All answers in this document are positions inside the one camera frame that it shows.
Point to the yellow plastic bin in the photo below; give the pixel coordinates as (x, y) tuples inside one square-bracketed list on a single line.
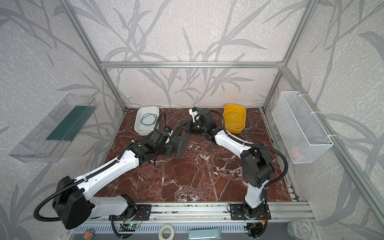
[(235, 118)]

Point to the light blue box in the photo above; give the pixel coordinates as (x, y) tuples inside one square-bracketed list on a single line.
[(206, 234)]

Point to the clear wall shelf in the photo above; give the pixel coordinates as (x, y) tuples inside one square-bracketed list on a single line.
[(48, 141)]

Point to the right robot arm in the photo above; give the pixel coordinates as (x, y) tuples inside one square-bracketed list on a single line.
[(257, 165)]

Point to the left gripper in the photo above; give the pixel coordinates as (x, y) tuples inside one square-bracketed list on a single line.
[(176, 142)]

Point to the white wire basket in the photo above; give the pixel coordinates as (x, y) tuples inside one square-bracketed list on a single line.
[(304, 136)]

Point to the aluminium mounting rail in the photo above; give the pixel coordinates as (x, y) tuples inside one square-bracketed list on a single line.
[(202, 212)]

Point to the white plastic bin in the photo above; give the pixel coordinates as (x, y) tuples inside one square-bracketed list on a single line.
[(145, 120)]

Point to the white tape roll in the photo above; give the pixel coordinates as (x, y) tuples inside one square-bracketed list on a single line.
[(166, 232)]

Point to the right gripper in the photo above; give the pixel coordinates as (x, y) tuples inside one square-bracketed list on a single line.
[(192, 125)]

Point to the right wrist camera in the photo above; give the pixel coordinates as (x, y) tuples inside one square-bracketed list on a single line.
[(194, 112)]

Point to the grey perforated spool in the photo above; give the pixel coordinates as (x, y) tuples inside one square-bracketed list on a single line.
[(179, 141)]

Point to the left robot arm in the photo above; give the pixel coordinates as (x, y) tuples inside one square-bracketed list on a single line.
[(75, 201)]

